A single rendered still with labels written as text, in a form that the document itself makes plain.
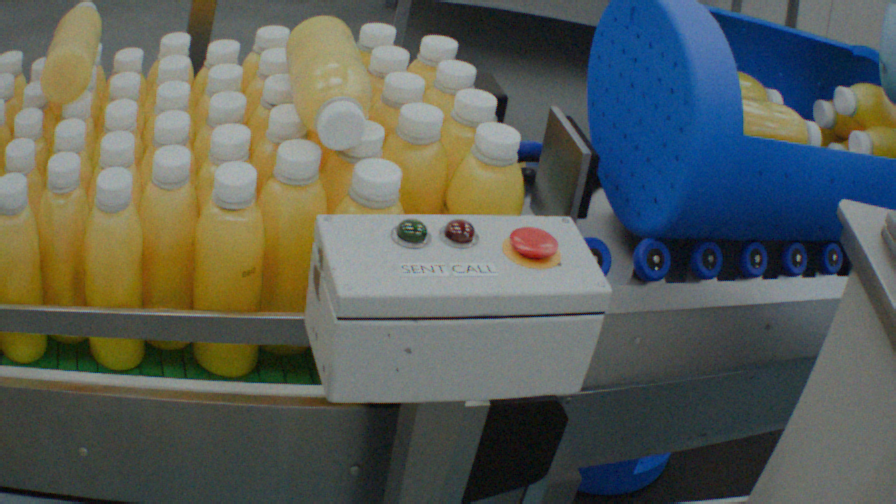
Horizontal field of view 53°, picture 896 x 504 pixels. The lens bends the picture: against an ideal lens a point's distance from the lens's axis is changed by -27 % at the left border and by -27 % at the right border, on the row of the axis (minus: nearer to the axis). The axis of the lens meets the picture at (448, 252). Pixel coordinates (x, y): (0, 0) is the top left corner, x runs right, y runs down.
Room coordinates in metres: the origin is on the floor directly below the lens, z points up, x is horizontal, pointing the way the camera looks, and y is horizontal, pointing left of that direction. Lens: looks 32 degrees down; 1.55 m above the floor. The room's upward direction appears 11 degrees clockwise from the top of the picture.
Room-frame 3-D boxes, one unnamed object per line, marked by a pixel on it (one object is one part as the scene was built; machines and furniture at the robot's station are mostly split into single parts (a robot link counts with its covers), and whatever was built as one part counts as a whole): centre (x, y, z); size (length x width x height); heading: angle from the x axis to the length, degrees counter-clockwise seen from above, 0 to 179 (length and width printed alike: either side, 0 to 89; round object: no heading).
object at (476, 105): (1.00, 0.00, 1.08); 0.04 x 0.04 x 0.02
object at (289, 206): (0.84, 0.14, 0.99); 0.07 x 0.07 x 0.18
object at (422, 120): (0.94, 0.05, 1.08); 0.04 x 0.04 x 0.02
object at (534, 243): (0.74, -0.06, 1.11); 0.04 x 0.04 x 0.01
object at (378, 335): (0.72, -0.01, 1.05); 0.20 x 0.10 x 0.10; 111
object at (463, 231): (0.74, -0.01, 1.11); 0.02 x 0.02 x 0.01
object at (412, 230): (0.72, 0.03, 1.11); 0.02 x 0.02 x 0.01
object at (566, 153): (1.06, -0.10, 0.99); 0.10 x 0.02 x 0.12; 21
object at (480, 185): (0.93, -0.02, 0.99); 0.07 x 0.07 x 0.18
